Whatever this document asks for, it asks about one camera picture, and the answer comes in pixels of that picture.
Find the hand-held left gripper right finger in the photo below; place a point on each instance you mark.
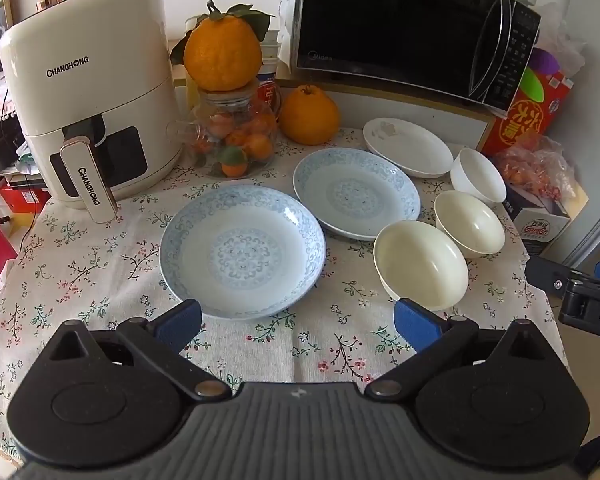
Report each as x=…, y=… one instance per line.
x=417, y=324

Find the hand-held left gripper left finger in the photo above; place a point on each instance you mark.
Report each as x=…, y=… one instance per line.
x=177, y=322

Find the cream bowl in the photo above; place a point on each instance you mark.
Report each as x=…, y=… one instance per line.
x=472, y=225
x=422, y=265

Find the blue patterned plate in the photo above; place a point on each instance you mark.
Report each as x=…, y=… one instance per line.
x=357, y=192
x=242, y=252

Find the small white bowl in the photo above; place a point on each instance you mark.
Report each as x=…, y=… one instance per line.
x=480, y=175

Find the white plate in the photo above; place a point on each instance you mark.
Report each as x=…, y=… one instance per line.
x=410, y=147

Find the grey and white carton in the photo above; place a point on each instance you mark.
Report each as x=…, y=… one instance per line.
x=542, y=230

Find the floral tablecloth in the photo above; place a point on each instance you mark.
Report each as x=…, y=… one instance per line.
x=105, y=270

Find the red cardboard box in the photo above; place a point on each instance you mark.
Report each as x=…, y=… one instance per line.
x=525, y=120

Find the glass jar of small oranges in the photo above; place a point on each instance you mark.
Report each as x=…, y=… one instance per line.
x=240, y=135

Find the beige microwave stand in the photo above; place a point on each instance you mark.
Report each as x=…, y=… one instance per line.
x=380, y=105

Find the clear plastic bag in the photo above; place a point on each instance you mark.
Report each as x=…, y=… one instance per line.
x=555, y=40

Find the red label cup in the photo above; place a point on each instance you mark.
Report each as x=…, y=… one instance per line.
x=270, y=95

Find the white air fryer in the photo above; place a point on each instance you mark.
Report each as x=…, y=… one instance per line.
x=90, y=90

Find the large orange with leaves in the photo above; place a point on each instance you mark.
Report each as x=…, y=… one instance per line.
x=222, y=52

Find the stack of paper cups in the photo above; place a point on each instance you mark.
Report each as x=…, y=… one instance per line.
x=269, y=55

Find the black microwave oven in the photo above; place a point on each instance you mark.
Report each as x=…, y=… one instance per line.
x=395, y=20

